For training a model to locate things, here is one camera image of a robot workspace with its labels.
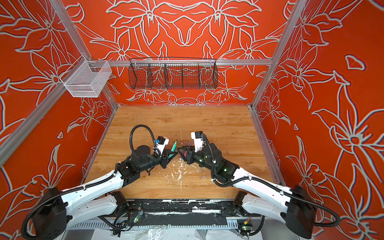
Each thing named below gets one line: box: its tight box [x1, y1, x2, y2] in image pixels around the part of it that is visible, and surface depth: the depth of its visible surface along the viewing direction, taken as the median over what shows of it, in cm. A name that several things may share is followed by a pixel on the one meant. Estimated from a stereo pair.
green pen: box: [171, 139, 178, 152], surface depth 74 cm
